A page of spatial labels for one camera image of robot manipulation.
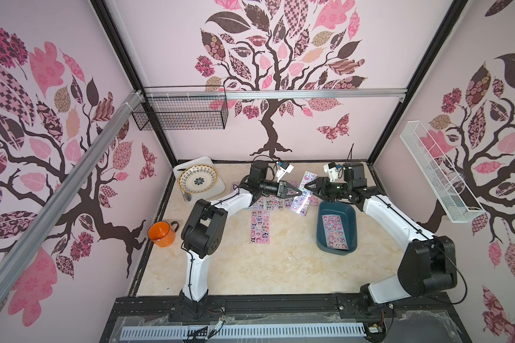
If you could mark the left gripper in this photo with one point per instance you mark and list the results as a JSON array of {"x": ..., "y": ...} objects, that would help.
[{"x": 281, "y": 187}]

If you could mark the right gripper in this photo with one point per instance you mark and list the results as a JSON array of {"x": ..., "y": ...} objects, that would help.
[{"x": 322, "y": 189}]

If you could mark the pink sticker sheet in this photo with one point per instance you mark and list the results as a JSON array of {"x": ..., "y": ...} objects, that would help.
[
  {"x": 259, "y": 205},
  {"x": 313, "y": 201},
  {"x": 235, "y": 187}
]

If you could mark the teal plastic storage box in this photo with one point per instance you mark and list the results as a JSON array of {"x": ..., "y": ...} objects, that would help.
[{"x": 348, "y": 215}]

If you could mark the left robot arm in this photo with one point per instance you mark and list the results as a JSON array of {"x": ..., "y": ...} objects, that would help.
[{"x": 204, "y": 228}]

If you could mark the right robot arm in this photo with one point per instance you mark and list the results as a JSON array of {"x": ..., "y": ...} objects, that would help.
[{"x": 429, "y": 261}]

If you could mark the white square tray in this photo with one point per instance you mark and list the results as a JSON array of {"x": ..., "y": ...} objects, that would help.
[{"x": 216, "y": 190}]

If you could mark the patterned ceramic plate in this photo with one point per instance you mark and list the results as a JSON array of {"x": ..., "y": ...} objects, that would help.
[{"x": 198, "y": 179}]

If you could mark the orange mug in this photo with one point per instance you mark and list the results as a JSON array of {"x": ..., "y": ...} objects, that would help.
[{"x": 163, "y": 234}]

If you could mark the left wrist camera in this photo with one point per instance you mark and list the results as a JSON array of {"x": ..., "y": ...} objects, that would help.
[{"x": 283, "y": 168}]

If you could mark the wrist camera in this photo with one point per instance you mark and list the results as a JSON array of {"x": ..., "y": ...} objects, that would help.
[
  {"x": 283, "y": 168},
  {"x": 334, "y": 171}
]

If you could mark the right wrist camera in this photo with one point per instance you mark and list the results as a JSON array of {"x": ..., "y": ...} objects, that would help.
[{"x": 334, "y": 171}]

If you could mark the aluminium rail back wall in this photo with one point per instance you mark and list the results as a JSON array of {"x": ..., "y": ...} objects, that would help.
[{"x": 281, "y": 94}]

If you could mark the aluminium rail wall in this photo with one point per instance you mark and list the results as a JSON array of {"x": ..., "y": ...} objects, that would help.
[
  {"x": 16, "y": 261},
  {"x": 281, "y": 94}
]

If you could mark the white wire basket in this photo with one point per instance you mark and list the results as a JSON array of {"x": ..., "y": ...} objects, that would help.
[{"x": 447, "y": 183}]

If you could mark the white slotted cable duct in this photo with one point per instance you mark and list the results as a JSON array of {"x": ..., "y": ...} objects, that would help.
[{"x": 241, "y": 331}]

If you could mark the black wire basket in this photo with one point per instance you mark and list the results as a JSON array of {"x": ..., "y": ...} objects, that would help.
[{"x": 175, "y": 108}]

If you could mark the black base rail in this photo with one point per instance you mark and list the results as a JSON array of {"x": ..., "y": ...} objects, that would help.
[{"x": 421, "y": 320}]

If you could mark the aluminium rail left wall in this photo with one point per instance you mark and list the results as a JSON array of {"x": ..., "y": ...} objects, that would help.
[{"x": 16, "y": 261}]

